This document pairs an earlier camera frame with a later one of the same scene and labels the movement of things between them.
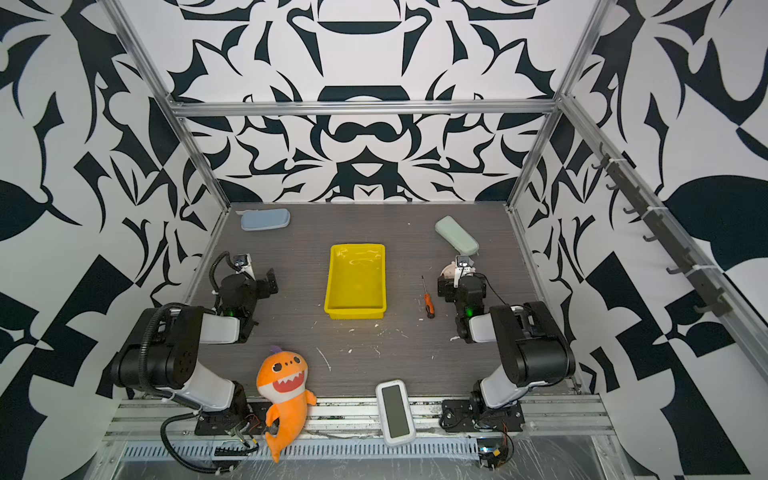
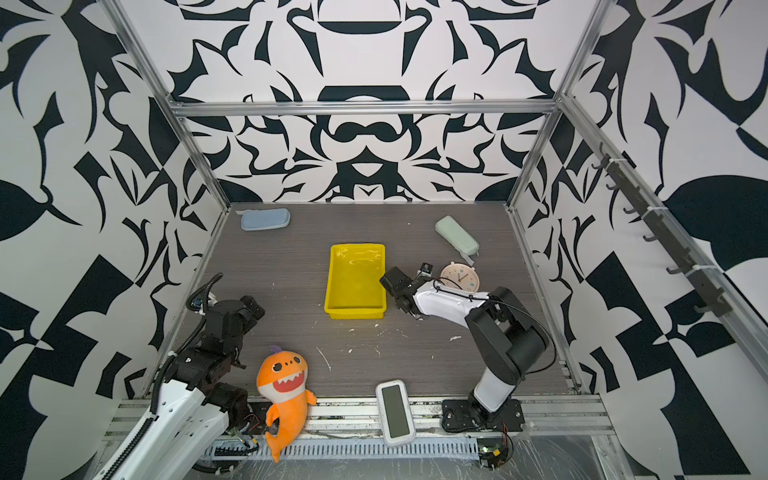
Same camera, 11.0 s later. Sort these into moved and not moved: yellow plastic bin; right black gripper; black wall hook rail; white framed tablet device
Moved: right black gripper
Not moved: black wall hook rail; yellow plastic bin; white framed tablet device
